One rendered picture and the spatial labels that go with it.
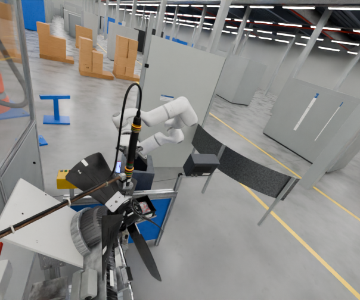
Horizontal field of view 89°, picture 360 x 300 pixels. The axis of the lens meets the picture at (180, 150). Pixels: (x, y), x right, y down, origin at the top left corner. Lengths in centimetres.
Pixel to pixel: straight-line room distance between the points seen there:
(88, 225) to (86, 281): 25
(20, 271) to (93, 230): 44
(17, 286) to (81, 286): 44
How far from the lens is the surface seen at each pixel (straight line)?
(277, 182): 281
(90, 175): 97
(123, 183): 99
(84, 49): 831
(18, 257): 138
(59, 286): 128
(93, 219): 104
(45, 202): 103
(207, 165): 156
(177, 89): 281
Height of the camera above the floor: 201
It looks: 29 degrees down
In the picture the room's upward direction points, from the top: 18 degrees clockwise
